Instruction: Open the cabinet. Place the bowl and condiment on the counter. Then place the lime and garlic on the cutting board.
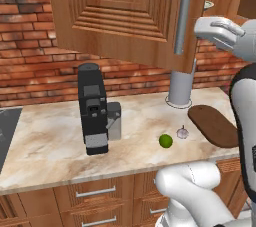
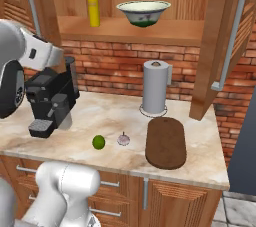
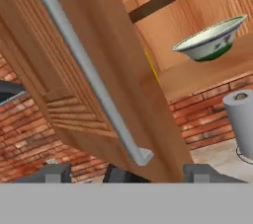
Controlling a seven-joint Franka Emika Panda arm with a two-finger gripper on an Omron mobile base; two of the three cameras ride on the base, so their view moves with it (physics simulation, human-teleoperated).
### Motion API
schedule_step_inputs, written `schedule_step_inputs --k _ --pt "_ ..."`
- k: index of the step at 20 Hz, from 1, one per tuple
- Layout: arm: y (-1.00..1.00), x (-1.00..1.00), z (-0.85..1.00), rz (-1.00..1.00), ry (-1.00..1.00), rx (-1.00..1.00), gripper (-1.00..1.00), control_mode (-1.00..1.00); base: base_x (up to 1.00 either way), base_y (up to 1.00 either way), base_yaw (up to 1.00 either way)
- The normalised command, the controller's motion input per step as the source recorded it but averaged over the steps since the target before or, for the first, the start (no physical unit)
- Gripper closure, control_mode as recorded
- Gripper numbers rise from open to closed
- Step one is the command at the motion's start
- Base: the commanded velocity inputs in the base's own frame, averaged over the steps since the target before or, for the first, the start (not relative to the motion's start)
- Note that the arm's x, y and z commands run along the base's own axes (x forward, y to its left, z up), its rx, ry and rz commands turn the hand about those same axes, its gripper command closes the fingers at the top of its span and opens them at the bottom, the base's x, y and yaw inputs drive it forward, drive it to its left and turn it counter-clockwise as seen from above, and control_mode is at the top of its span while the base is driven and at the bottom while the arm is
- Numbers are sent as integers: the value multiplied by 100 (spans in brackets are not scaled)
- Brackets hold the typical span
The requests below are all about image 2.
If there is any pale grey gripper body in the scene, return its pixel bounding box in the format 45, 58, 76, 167
46, 44, 65, 71

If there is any yellow condiment bottle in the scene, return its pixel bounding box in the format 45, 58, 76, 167
87, 0, 101, 28

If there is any green lime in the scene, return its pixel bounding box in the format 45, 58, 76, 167
92, 134, 106, 151

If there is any white bowl with green base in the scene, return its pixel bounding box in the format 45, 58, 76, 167
115, 0, 172, 28

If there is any pale purple garlic bulb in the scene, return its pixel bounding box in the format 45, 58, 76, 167
116, 131, 131, 147

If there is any brown wooden cutting board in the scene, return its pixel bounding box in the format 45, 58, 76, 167
144, 116, 188, 171

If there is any wooden base cabinet door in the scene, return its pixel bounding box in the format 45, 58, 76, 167
146, 178, 224, 227

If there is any black coffee machine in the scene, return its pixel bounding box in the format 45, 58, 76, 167
24, 56, 81, 139

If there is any white paper towel roll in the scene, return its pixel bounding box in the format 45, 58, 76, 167
142, 60, 169, 115

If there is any grey paper towel holder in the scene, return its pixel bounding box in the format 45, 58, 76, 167
138, 63, 174, 119

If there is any wooden drawer front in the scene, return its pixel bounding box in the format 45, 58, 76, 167
16, 190, 141, 227
0, 154, 142, 205

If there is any dark grey fridge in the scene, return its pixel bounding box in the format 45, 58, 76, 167
227, 85, 256, 197

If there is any grey cabinet door handle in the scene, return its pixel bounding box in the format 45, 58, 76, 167
210, 0, 254, 92
22, 0, 42, 37

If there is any wooden wall cabinet body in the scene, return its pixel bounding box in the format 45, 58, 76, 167
49, 0, 214, 48

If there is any grey drawer handle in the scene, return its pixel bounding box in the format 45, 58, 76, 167
15, 164, 121, 188

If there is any grey base cabinet handle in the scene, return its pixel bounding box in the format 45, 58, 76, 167
142, 177, 150, 211

